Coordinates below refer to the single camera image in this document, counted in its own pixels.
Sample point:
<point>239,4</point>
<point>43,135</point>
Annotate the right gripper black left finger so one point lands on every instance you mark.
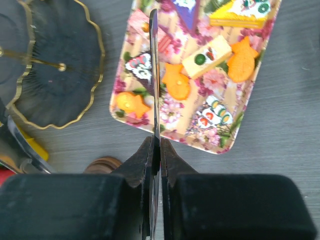
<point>113,206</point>

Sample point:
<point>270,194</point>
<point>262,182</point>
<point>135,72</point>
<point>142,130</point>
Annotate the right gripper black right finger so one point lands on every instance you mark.
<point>199,206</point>

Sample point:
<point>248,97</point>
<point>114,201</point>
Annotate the chocolate white cream cake slice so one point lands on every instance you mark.
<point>141,68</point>

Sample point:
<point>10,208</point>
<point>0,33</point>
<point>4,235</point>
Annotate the silver metal tongs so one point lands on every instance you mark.
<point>156,152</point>

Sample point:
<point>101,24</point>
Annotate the round wooden coaster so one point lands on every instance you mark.
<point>103,165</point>

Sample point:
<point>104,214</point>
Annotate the yellow plastic fruit tray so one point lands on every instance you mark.
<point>36,147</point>

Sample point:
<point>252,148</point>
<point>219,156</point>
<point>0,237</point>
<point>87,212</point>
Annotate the white fruit roll cake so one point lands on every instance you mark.
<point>213,113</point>

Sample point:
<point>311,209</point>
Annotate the orange fish pastry near left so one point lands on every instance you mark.
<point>132,103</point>

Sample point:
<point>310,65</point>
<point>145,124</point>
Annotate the orange fish pastry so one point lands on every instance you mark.
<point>177,84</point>
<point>132,103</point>
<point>241,64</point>

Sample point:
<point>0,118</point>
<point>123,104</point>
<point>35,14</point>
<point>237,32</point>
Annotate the orange fish pastry middle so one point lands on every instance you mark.
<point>177,84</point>

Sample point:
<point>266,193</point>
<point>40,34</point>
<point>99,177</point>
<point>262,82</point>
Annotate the cream cake slice with kiwi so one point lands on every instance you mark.
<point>207,57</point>

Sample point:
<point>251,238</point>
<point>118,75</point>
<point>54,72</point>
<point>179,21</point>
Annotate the orange fish pastry right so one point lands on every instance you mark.
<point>241,64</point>

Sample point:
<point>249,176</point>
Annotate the floral rectangular tray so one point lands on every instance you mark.
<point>178,120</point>

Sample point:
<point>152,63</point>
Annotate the three-tier black gold stand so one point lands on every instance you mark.
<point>51,60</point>

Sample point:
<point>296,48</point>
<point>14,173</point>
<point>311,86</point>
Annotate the pink layered cake slice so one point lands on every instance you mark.
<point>138,26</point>

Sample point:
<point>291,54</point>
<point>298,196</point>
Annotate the purple triangle cake slice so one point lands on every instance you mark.
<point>188,11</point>

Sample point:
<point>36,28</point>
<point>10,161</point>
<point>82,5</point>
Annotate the yellow triangle cake slice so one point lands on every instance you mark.
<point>241,14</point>

